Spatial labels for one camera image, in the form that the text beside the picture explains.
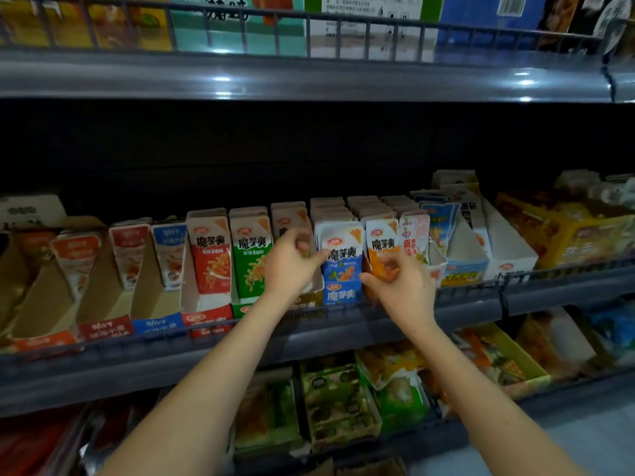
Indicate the white blue snack bags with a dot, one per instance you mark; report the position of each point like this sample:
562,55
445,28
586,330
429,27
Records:
615,327

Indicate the person's left hand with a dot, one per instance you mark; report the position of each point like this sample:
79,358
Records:
290,270

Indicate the lime green display tray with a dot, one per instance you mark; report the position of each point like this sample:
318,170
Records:
521,362

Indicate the grey metal store shelf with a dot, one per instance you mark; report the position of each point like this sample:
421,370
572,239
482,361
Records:
298,79

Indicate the row of snack display cartons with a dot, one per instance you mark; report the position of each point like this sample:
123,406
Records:
208,258

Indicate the white label carton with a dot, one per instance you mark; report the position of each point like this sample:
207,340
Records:
372,10

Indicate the person's right hand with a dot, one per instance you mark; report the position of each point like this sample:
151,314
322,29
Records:
409,292

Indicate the orange yellow printed carton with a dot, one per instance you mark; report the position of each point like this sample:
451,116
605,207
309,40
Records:
59,20

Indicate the pile of red snack packets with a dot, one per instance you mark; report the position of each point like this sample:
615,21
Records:
30,441

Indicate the blue printed carton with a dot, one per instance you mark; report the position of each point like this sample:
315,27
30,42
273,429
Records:
491,10

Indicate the yellow display carton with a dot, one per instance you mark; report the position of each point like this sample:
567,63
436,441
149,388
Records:
566,228

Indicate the dark printed carton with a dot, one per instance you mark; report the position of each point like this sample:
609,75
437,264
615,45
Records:
585,15

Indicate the green printed carton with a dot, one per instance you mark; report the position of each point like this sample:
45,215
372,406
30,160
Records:
233,15

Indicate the person's left forearm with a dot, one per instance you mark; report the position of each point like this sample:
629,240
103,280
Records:
198,391

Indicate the handful of blue snack packets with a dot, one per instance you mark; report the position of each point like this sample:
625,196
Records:
342,254

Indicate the person's right forearm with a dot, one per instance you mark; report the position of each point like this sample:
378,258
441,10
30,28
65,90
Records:
486,411

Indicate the pile of orange yellow packets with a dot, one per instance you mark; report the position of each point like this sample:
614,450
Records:
397,362

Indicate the green snack packets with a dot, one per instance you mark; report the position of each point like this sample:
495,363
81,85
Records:
402,396

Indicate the green orange display carton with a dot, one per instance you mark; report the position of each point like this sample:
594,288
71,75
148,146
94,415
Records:
266,411

